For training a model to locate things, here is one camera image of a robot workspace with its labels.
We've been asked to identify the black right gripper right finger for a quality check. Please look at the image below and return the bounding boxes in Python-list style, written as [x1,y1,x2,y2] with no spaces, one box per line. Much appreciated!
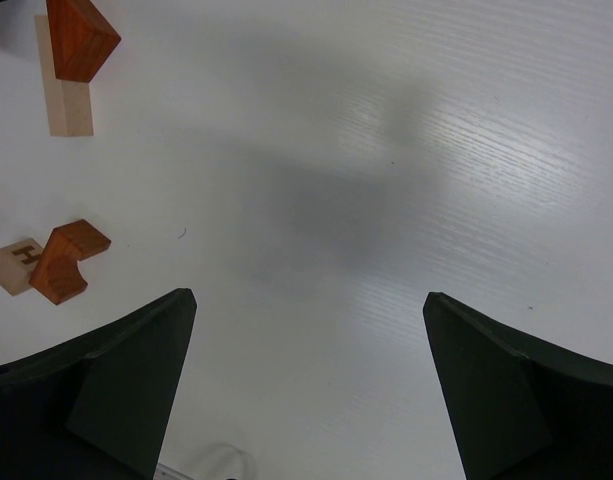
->
[423,292,613,479]

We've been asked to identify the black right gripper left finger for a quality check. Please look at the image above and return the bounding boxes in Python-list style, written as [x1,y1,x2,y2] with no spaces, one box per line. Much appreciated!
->
[0,288,197,479]

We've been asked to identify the red-brown wooden arch block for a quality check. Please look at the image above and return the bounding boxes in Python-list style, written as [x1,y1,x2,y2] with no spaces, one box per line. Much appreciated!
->
[29,219,111,305]

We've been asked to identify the light wooden letter cube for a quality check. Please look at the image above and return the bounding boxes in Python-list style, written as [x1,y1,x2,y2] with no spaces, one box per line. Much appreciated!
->
[0,238,43,296]

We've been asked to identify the light wooden long block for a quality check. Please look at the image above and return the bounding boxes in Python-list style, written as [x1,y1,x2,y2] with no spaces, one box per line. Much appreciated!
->
[34,15,94,137]

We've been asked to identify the red-brown wooden triangle block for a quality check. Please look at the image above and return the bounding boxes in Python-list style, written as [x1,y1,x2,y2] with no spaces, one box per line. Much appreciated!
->
[46,0,121,83]

